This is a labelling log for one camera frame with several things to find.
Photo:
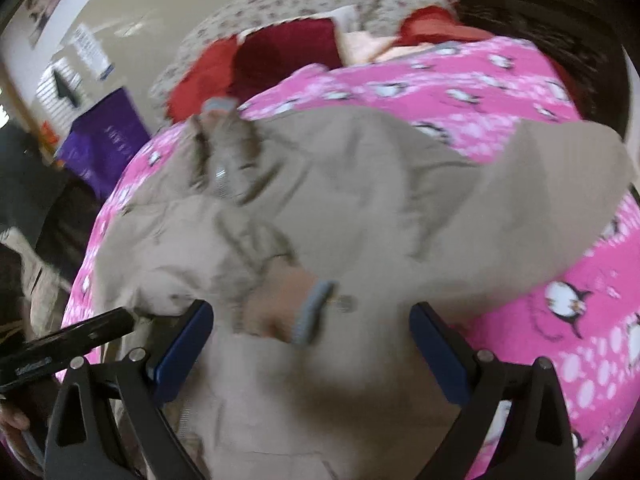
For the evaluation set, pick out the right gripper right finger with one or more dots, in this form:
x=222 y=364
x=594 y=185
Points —
x=535 y=443

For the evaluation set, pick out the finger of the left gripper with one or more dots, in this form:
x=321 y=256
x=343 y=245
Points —
x=34 y=361

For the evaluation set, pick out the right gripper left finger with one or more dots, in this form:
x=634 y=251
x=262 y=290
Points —
x=83 y=440

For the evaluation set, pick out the khaki zip jacket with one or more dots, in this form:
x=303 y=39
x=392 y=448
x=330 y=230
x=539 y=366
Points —
x=312 y=234

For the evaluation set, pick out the left hand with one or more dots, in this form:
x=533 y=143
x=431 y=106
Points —
x=13 y=423

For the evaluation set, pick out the purple shopping bag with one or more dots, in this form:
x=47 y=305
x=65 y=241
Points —
x=102 y=141

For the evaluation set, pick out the bright red pillow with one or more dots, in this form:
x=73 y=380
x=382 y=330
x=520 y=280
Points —
x=209 y=77

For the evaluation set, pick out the dark red velvet pillow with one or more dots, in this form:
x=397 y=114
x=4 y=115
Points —
x=273 y=53

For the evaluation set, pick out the dark wooden headboard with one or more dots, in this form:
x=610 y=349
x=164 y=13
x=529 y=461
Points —
x=575 y=35

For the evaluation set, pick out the peach folded cloth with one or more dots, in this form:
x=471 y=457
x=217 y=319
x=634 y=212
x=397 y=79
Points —
x=358 y=48

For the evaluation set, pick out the red cushion at right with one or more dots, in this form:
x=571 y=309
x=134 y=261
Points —
x=436 y=25

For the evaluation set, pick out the floral bedding roll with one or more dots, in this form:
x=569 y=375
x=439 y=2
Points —
x=379 y=17

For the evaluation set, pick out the dark cloth on wall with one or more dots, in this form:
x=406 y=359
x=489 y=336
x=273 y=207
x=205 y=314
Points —
x=63 y=90

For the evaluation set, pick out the wall calendar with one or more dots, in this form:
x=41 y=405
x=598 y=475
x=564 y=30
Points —
x=90 y=51

